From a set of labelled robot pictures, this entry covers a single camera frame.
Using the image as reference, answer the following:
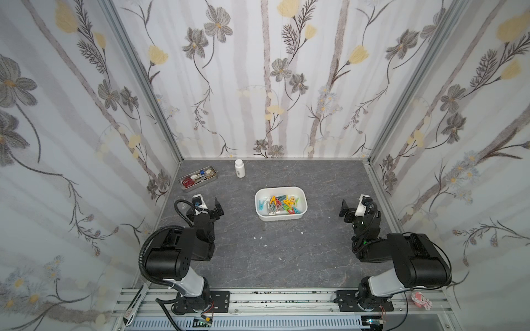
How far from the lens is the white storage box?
966 mm

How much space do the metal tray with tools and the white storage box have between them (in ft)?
1.01

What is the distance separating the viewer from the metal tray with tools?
43.1 inches
